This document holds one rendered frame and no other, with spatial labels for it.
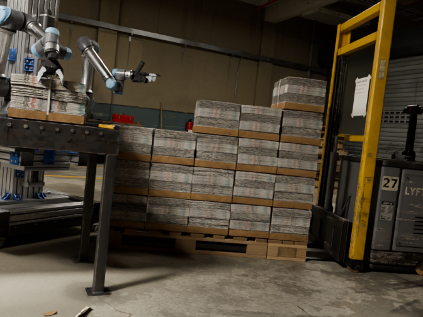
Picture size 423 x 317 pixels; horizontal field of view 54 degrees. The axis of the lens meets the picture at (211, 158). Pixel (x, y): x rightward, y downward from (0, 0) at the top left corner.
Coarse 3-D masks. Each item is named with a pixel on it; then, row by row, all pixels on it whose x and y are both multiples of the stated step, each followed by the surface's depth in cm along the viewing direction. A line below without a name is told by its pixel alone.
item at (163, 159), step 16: (144, 160) 281; (160, 160) 283; (176, 160) 284; (192, 160) 285; (128, 192) 281; (144, 192) 283; (160, 192) 284; (176, 192) 285; (112, 224) 281; (128, 224) 283; (160, 224) 285
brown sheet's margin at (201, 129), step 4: (196, 128) 285; (200, 128) 284; (204, 128) 285; (208, 128) 285; (212, 128) 285; (216, 128) 285; (220, 128) 286; (204, 132) 285; (208, 132) 285; (212, 132) 285; (216, 132) 286; (220, 132) 286; (224, 132) 286; (228, 132) 287; (232, 132) 287; (236, 132) 287
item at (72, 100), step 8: (56, 88) 223; (64, 88) 225; (72, 88) 226; (80, 88) 228; (56, 96) 224; (64, 96) 225; (72, 96) 227; (80, 96) 228; (56, 104) 224; (64, 104) 226; (72, 104) 228; (80, 104) 229; (56, 112) 224; (64, 112) 227; (72, 112) 228; (80, 112) 230
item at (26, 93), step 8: (16, 80) 215; (24, 80) 216; (32, 80) 218; (40, 80) 219; (16, 88) 215; (24, 88) 217; (32, 88) 219; (40, 88) 220; (16, 96) 216; (24, 96) 217; (32, 96) 219; (40, 96) 221; (16, 104) 216; (24, 104) 218; (32, 104) 219; (40, 104) 221; (40, 120) 223
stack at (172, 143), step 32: (128, 128) 279; (128, 160) 280; (224, 160) 288; (256, 160) 291; (192, 192) 287; (224, 192) 289; (256, 192) 292; (192, 224) 288; (224, 224) 291; (256, 224) 294; (256, 256) 295
